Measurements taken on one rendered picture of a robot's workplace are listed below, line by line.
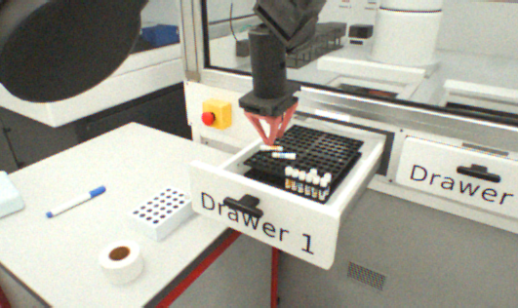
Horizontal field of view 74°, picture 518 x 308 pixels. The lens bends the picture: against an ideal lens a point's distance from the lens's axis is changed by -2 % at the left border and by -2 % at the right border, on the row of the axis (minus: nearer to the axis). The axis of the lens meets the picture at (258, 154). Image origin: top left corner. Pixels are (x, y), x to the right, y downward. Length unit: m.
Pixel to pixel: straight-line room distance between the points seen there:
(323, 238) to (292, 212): 0.06
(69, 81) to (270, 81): 0.38
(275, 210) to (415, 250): 0.49
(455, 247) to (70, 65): 0.87
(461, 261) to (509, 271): 0.09
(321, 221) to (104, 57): 0.40
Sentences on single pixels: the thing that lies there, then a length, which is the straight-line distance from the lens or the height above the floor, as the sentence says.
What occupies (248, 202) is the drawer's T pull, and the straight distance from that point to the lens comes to 0.57.
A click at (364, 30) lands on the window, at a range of 0.79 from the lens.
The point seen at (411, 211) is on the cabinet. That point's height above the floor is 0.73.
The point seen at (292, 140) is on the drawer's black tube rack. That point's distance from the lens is 0.79.
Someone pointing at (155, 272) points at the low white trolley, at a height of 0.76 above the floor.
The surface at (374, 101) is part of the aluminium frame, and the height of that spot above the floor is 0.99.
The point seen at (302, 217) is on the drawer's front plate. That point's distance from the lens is 0.55.
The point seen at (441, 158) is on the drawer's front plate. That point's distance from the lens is 0.79.
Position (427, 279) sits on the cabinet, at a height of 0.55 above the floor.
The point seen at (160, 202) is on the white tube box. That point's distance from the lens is 0.79.
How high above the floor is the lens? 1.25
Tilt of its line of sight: 29 degrees down
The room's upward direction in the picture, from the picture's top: straight up
